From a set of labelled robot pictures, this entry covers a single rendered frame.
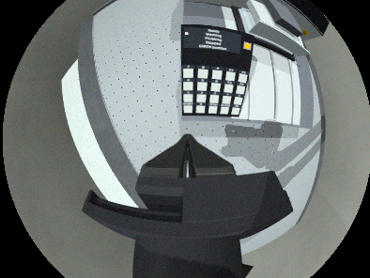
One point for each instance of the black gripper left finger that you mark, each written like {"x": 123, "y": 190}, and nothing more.
{"x": 170, "y": 162}

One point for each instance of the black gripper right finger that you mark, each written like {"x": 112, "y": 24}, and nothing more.
{"x": 203, "y": 163}

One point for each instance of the grey plate washer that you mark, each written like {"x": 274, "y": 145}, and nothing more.
{"x": 216, "y": 62}

